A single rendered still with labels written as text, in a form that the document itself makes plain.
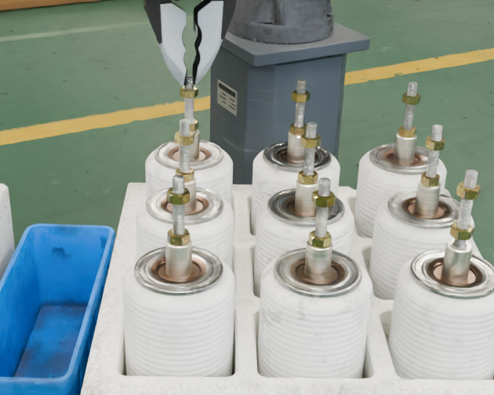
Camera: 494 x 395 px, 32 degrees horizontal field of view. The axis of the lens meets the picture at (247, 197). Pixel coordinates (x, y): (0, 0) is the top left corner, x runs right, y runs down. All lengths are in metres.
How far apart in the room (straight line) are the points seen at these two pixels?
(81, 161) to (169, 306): 0.86
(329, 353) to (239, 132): 0.55
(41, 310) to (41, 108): 0.72
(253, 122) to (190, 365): 0.53
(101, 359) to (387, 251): 0.29
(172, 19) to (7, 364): 0.42
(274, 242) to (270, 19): 0.44
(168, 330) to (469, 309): 0.25
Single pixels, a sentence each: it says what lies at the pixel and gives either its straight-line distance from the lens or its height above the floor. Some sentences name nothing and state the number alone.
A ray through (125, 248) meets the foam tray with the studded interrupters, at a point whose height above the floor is 0.18.
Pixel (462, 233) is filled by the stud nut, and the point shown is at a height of 0.30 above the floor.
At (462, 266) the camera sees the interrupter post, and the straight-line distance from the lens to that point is 0.75.
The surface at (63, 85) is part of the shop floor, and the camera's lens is 1.90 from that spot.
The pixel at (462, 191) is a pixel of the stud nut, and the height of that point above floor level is 0.33.
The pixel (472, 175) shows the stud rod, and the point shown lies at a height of 0.35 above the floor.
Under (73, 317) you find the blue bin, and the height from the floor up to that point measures 0.00.
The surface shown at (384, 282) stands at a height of 0.18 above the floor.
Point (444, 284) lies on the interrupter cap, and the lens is 0.74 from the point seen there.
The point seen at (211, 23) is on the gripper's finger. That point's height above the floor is 0.40.
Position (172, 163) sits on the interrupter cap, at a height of 0.25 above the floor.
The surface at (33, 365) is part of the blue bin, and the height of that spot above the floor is 0.00.
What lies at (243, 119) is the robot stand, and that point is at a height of 0.19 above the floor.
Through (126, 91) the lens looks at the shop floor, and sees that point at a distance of 1.85.
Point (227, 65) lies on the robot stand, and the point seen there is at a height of 0.26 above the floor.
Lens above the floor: 0.64
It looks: 27 degrees down
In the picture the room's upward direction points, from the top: 2 degrees clockwise
